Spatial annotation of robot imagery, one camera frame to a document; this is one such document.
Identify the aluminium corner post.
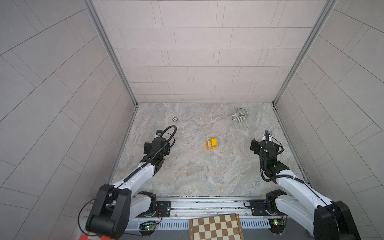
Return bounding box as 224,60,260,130
82,0,139,106
272,0,338,105

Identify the aluminium corner post right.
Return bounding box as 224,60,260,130
272,0,338,105

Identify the striped ceramic mug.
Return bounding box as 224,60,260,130
232,108,249,123

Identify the circuit board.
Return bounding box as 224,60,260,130
269,219,286,234
139,221,158,231

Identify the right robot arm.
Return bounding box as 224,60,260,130
250,132,361,240

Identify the checkered chess board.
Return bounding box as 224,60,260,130
189,214,245,240

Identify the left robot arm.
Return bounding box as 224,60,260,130
85,137,172,240

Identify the orange supermarket wooden block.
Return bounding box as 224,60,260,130
206,140,212,150

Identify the red white object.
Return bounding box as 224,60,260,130
78,235,105,240

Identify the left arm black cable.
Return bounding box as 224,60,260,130
77,125,178,238

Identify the left circuit board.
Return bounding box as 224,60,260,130
139,221,158,231

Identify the right circuit board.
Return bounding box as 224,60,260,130
269,219,286,234

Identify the yellow rectangular wooden block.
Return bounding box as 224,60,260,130
210,138,218,148

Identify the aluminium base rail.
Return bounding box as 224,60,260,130
80,195,340,240

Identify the aluminium corner post left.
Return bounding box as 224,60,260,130
82,0,139,106

